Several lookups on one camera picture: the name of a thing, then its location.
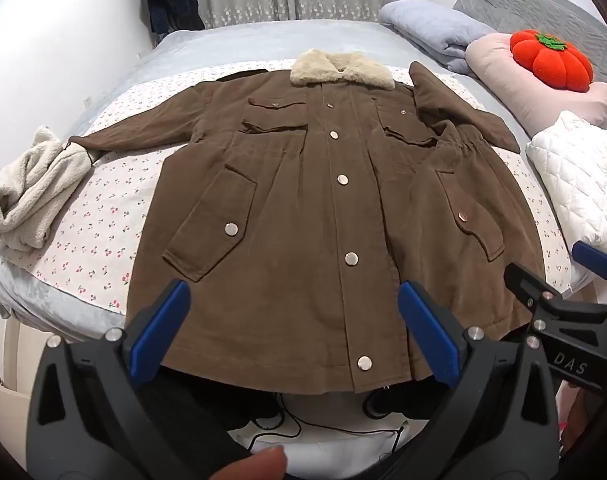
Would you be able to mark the pink pillow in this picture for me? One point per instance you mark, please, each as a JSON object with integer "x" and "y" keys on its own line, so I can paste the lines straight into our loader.
{"x": 523, "y": 90}

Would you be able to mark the folded grey-blue blanket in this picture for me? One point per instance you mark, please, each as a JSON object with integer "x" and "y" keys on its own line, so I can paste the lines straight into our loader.
{"x": 433, "y": 30}

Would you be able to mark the cream fleece garment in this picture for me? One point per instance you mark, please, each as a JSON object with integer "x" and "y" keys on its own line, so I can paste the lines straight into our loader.
{"x": 30, "y": 195}

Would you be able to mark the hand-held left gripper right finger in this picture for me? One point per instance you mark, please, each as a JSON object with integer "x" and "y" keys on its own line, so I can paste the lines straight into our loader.
{"x": 428, "y": 332}

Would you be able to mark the floral cherry print sheet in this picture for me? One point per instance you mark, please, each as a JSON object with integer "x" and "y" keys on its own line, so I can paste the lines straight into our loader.
{"x": 108, "y": 220}

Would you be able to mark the brown coat with fleece collar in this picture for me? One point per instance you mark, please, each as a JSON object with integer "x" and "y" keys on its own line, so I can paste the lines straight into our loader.
{"x": 293, "y": 210}

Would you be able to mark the white quilted garment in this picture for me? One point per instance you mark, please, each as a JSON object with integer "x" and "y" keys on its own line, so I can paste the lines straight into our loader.
{"x": 578, "y": 180}

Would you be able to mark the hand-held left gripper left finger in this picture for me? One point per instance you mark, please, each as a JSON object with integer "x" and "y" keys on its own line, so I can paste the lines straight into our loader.
{"x": 169, "y": 319}

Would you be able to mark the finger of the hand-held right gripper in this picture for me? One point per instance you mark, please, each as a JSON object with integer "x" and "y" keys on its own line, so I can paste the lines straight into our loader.
{"x": 521, "y": 280}
{"x": 594, "y": 258}

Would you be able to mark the red pumpkin cushion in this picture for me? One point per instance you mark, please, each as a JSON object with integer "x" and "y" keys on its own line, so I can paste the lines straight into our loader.
{"x": 553, "y": 62}

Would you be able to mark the black device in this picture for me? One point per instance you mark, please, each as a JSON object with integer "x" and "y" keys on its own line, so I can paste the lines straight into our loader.
{"x": 383, "y": 402}

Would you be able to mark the person's left hand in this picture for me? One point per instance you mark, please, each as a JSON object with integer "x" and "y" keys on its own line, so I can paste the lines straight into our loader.
{"x": 263, "y": 462}

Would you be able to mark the grey bed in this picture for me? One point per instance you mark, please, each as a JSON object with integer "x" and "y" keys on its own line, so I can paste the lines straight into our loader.
{"x": 233, "y": 40}

